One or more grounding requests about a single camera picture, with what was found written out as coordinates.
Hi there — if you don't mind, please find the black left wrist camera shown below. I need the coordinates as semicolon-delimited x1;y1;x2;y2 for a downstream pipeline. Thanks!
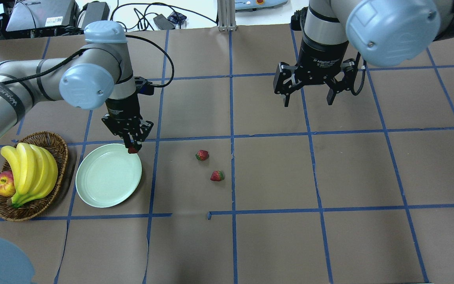
134;76;155;96

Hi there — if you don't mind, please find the black power adapter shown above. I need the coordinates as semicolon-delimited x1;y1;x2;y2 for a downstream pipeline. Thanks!
153;14;175;30

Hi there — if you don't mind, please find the blue teach pendant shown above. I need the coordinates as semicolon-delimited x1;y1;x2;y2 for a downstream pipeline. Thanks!
234;0;288;11

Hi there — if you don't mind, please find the light green plate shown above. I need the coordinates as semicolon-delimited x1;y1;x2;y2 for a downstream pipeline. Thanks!
74;144;142;208

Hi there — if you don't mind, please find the woven wicker basket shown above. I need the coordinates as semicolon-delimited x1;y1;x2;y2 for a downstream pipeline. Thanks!
0;131;69;222

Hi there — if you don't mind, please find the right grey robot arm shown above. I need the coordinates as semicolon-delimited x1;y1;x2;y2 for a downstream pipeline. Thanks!
273;0;454;107

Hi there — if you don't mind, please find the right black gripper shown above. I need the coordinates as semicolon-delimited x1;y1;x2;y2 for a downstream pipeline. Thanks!
273;32;363;108

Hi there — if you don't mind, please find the red yellow apple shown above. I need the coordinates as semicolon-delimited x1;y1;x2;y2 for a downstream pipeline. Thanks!
0;170;16;197

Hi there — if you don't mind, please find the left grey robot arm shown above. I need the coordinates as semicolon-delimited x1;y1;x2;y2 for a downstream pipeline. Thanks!
0;21;154;153

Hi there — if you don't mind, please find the aluminium frame post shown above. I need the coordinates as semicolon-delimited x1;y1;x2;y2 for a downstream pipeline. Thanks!
217;0;237;32

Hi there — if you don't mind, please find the yellow banana bunch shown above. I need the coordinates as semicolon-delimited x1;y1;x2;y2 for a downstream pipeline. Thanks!
0;142;58;208

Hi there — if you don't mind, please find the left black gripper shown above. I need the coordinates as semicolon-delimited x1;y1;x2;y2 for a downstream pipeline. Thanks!
102;92;154;151

